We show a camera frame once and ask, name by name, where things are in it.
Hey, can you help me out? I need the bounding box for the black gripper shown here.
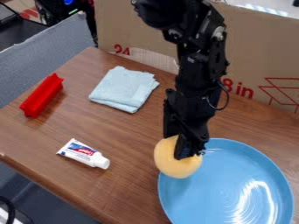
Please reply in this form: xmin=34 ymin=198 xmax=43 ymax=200
xmin=162 ymin=81 xmax=231 ymax=161

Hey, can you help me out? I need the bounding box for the yellow ball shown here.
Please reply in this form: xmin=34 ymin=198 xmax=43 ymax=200
xmin=154 ymin=136 xmax=203 ymax=179

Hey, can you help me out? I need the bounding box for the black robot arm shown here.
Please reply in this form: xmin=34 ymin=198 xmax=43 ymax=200
xmin=131 ymin=0 xmax=230 ymax=160

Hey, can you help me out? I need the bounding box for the blue plate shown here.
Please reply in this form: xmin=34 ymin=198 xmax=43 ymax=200
xmin=158 ymin=138 xmax=295 ymax=224

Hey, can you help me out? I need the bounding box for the light blue folded cloth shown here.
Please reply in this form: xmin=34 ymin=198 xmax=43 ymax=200
xmin=88 ymin=66 xmax=159 ymax=114

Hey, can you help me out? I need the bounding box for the white toothpaste tube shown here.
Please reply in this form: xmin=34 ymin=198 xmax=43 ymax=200
xmin=56 ymin=138 xmax=110 ymax=170

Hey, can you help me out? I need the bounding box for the red plastic block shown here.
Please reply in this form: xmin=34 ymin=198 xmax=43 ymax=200
xmin=20 ymin=73 xmax=64 ymax=118

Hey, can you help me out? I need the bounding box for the grey fabric partition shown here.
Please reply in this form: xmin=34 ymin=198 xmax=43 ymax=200
xmin=0 ymin=12 xmax=95 ymax=109

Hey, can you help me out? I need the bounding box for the black equipment in background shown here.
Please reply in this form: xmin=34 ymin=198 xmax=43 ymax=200
xmin=34 ymin=0 xmax=99 ymax=45

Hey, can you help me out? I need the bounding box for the cardboard box wall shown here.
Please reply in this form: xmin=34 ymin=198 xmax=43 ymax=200
xmin=95 ymin=0 xmax=299 ymax=116

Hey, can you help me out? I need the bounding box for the black cable loop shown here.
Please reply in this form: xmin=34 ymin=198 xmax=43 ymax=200
xmin=0 ymin=195 xmax=16 ymax=224

